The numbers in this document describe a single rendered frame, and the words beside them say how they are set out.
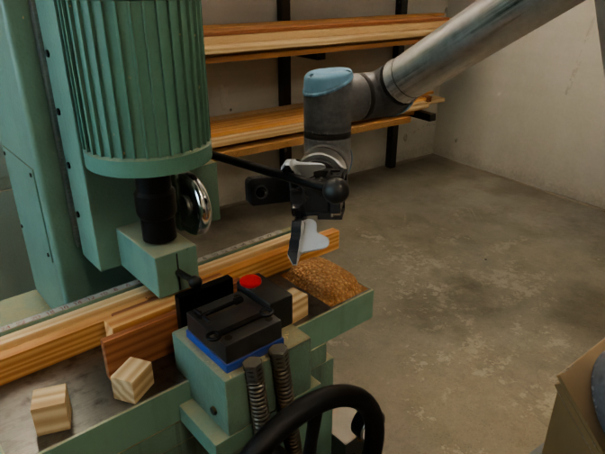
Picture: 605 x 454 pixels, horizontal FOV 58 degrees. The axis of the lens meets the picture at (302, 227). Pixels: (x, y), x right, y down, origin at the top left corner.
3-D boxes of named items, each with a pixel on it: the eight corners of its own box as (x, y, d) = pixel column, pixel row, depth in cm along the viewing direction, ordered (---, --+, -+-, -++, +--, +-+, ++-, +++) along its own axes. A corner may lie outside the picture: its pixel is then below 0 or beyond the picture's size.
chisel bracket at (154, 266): (160, 308, 82) (154, 258, 78) (121, 273, 92) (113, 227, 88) (203, 292, 86) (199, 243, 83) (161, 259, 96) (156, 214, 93)
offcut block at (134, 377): (133, 377, 76) (130, 356, 74) (154, 383, 75) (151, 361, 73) (113, 398, 72) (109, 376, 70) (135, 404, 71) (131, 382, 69)
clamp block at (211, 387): (226, 440, 69) (221, 384, 66) (174, 384, 79) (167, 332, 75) (313, 387, 78) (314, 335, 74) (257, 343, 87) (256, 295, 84)
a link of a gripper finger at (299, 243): (325, 264, 80) (329, 212, 85) (285, 263, 81) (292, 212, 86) (328, 274, 82) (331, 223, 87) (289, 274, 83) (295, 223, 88)
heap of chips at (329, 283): (331, 307, 91) (331, 287, 90) (279, 275, 101) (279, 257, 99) (368, 288, 97) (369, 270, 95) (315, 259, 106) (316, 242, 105)
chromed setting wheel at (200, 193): (203, 248, 98) (197, 183, 93) (170, 225, 107) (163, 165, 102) (217, 242, 100) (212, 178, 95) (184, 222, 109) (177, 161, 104)
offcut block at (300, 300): (289, 326, 86) (289, 305, 85) (274, 317, 89) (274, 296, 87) (308, 314, 89) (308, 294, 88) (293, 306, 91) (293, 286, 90)
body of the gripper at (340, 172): (339, 175, 83) (347, 157, 94) (284, 177, 84) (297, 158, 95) (341, 222, 85) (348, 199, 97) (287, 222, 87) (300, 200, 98)
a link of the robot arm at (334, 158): (296, 148, 100) (300, 198, 103) (292, 154, 95) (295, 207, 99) (346, 147, 98) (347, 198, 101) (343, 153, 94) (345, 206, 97)
